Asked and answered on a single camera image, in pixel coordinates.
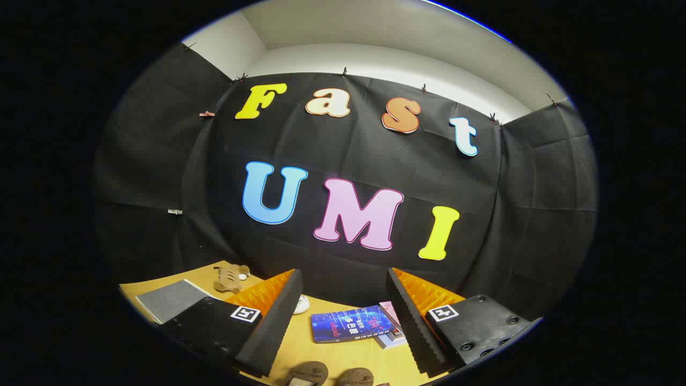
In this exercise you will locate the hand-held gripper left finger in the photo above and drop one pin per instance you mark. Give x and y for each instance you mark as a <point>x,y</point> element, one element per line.
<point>278,321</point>

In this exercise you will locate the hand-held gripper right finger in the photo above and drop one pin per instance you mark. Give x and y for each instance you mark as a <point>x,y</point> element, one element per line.
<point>410,321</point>

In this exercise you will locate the brown fuzzy shoe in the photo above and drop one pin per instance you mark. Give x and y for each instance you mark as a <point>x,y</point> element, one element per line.
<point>356,378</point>
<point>310,372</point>

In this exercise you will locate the grey fabric storage box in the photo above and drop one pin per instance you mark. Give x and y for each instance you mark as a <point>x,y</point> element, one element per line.
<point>171,300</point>

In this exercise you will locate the pink cover book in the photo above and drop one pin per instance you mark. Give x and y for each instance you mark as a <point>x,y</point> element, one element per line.
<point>388,312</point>

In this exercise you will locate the white plush toy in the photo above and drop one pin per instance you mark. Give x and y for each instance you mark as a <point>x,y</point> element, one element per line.
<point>301,305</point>

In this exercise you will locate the light blue book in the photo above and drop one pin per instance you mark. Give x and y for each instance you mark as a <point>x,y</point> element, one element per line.
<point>390,342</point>

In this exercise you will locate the dark blue book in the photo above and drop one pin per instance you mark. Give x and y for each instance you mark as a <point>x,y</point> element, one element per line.
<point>348,325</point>

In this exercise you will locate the brown plush toy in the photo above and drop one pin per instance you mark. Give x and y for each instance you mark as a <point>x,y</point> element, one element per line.
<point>230,277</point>

